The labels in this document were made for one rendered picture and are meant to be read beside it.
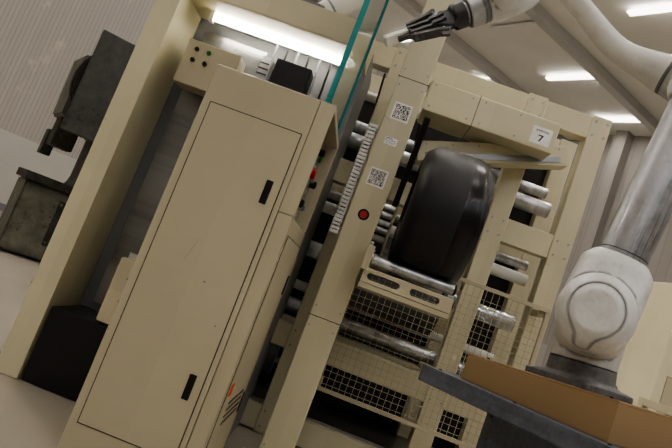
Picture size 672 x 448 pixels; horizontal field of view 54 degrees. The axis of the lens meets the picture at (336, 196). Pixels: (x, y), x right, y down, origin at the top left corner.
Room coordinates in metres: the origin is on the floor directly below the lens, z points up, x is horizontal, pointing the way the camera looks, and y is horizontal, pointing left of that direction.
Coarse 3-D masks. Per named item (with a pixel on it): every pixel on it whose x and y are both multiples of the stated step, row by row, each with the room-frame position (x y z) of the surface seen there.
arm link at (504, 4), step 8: (488, 0) 1.67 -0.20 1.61; (496, 0) 1.66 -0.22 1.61; (504, 0) 1.65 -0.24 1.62; (512, 0) 1.65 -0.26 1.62; (520, 0) 1.66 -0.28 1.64; (528, 0) 1.67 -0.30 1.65; (536, 0) 1.68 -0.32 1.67; (496, 8) 1.68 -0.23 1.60; (504, 8) 1.67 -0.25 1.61; (512, 8) 1.67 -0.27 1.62; (520, 8) 1.68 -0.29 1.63; (528, 8) 1.70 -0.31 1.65; (496, 16) 1.70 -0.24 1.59; (504, 16) 1.70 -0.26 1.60; (512, 16) 1.71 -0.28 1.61
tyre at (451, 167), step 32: (448, 160) 2.46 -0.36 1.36; (480, 160) 2.55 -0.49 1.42; (416, 192) 2.43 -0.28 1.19; (448, 192) 2.39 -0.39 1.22; (480, 192) 2.40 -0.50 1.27; (416, 224) 2.42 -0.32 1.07; (448, 224) 2.39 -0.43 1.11; (480, 224) 2.40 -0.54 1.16; (416, 256) 2.48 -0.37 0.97; (448, 256) 2.43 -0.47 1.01
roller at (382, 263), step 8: (376, 256) 2.52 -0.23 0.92; (376, 264) 2.52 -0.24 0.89; (384, 264) 2.51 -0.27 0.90; (392, 264) 2.51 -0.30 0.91; (400, 264) 2.52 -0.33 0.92; (392, 272) 2.52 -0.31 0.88; (400, 272) 2.51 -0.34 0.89; (408, 272) 2.51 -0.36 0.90; (416, 272) 2.51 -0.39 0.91; (416, 280) 2.51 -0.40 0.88; (424, 280) 2.50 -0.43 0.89; (432, 280) 2.50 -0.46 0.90; (440, 280) 2.51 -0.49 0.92; (440, 288) 2.50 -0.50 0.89; (448, 288) 2.50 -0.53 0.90; (456, 288) 2.50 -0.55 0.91
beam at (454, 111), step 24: (432, 96) 2.85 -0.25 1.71; (456, 96) 2.85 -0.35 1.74; (480, 96) 2.84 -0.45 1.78; (432, 120) 2.97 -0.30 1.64; (456, 120) 2.85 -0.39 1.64; (480, 120) 2.84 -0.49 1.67; (504, 120) 2.83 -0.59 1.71; (528, 120) 2.82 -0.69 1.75; (504, 144) 2.92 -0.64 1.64; (528, 144) 2.82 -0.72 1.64; (552, 144) 2.81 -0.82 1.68
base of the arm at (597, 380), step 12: (552, 360) 1.54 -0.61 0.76; (564, 360) 1.51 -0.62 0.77; (540, 372) 1.55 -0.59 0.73; (552, 372) 1.52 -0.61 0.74; (564, 372) 1.50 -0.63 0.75; (576, 372) 1.48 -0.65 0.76; (588, 372) 1.47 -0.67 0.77; (600, 372) 1.47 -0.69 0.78; (612, 372) 1.49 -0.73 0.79; (576, 384) 1.45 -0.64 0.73; (588, 384) 1.43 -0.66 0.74; (600, 384) 1.47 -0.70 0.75; (612, 384) 1.49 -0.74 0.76; (612, 396) 1.48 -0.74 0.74; (624, 396) 1.50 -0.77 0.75
